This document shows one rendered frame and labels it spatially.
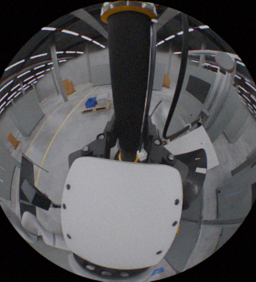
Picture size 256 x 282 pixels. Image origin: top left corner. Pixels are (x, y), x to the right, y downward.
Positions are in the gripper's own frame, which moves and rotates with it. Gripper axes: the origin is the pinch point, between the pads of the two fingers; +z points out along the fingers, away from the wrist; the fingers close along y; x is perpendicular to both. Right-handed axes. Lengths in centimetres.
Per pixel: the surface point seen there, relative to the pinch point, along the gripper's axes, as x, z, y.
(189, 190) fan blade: -9.0, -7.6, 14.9
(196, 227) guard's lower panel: -58, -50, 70
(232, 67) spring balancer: 35, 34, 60
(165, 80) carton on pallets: -88, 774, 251
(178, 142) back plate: -29.8, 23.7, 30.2
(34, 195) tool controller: -27, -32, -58
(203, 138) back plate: -16.7, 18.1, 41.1
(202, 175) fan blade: -8.0, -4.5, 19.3
